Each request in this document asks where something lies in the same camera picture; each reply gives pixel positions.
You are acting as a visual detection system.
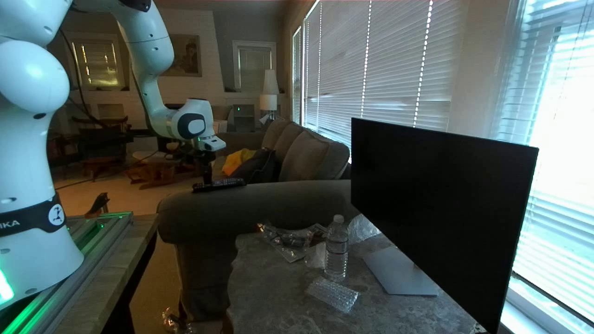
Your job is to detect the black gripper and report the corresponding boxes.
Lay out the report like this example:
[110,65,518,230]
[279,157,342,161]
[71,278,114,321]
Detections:
[190,148,216,167]

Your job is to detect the black remote control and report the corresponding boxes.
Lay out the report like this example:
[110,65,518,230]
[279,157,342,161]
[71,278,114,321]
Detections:
[192,178,246,193]

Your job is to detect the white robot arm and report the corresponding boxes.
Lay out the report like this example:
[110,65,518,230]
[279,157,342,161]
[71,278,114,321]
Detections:
[0,0,225,310]

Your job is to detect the yellow cloth on couch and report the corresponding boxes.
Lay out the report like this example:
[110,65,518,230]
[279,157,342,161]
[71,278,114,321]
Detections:
[223,148,255,176]

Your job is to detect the grey couch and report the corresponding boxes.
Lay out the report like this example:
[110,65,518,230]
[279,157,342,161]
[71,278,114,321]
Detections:
[156,119,355,323]

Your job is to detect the white table lamp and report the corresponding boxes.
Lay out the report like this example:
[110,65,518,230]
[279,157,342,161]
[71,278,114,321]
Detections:
[260,68,279,111]

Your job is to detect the orange black clamp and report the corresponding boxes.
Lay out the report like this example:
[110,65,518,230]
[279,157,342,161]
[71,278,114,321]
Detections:
[86,193,110,219]

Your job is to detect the crumpled plastic wrapper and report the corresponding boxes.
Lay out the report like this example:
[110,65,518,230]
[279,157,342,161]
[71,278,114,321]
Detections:
[257,222,327,263]

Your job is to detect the clear plastic water bottle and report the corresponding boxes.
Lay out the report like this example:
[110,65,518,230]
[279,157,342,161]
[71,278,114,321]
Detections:
[325,215,349,282]

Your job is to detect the clear plastic packaging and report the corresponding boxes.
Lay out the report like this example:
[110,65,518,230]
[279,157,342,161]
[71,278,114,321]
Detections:
[307,276,359,313]

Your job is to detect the white window blinds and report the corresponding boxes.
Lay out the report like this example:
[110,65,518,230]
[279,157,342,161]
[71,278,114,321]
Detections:
[292,0,594,324]

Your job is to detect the grey paper sheet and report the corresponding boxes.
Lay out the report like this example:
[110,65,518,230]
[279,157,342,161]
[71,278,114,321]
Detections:
[364,247,439,297]

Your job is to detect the black flat monitor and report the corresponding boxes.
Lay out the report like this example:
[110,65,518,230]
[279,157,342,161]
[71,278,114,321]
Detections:
[351,119,539,332]

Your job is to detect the framed wall picture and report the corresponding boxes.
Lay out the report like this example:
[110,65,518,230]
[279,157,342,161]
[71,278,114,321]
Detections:
[169,33,203,76]

